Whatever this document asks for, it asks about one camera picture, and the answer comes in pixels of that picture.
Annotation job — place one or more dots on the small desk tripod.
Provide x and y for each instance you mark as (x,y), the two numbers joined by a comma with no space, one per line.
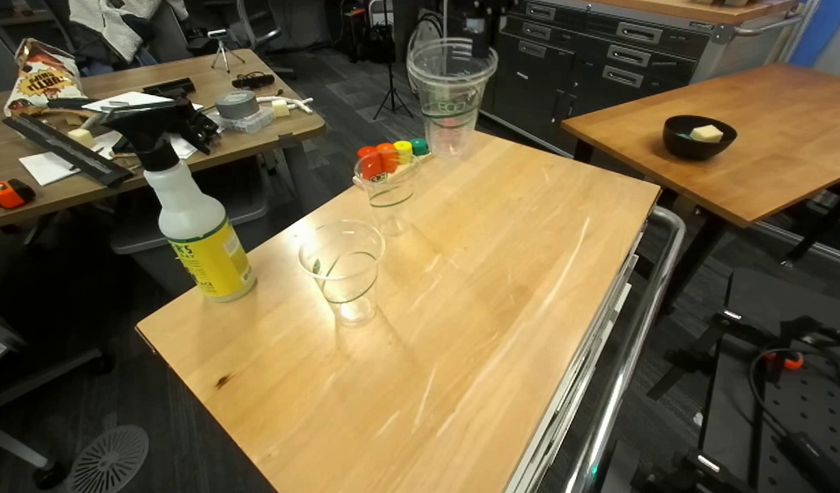
(223,51)

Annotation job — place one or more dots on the pale food piece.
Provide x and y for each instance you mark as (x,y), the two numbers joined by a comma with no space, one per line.
(706,136)

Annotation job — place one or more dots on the grey tape roll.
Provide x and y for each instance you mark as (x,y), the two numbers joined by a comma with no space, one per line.
(238,106)

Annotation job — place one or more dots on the black tripod stand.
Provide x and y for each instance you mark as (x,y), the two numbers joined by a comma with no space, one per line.
(392,63)

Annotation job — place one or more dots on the chips snack bag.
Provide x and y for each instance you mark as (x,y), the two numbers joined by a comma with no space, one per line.
(38,81)

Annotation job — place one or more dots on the orange toy peg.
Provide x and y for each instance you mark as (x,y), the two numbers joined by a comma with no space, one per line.
(387,158)

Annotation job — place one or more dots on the square wooden table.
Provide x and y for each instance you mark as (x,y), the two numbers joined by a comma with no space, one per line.
(782,139)

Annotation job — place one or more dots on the orange tape measure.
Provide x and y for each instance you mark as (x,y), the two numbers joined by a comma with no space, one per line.
(9,196)

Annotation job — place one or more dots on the long black keyboard bar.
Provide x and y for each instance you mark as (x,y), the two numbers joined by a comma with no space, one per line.
(65,151)

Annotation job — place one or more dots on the dark grey tool chest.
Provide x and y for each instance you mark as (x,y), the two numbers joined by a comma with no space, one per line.
(618,63)

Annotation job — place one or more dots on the white paper sheet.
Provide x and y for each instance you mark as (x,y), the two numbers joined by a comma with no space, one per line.
(48,167)

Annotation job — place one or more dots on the grey perforated breadboard table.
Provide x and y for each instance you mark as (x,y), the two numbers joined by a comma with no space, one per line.
(803,428)

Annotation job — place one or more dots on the red-orange toy peg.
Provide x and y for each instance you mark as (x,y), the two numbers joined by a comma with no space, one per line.
(369,166)

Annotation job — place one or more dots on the grey swivel chair base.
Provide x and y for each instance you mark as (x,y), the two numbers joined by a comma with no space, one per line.
(18,400)

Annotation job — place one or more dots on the black bowl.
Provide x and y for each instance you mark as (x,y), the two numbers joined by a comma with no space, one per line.
(680,146)

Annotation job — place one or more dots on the white jacket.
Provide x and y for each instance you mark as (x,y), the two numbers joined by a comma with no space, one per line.
(119,24)

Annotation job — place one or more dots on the yellow toy peg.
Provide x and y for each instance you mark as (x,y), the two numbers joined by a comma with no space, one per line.
(403,150)

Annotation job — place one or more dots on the flat black device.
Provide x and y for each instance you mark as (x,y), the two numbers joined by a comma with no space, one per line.
(167,88)

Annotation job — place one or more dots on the black remote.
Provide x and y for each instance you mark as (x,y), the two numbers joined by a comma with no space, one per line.
(251,81)

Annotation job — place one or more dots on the white yellow spray bottle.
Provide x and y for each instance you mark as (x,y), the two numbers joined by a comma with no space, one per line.
(200,236)

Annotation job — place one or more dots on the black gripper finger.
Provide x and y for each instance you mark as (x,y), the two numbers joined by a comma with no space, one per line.
(487,24)
(468,24)

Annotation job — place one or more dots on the grey round floor fan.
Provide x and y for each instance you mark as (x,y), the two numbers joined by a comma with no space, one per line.
(108,462)

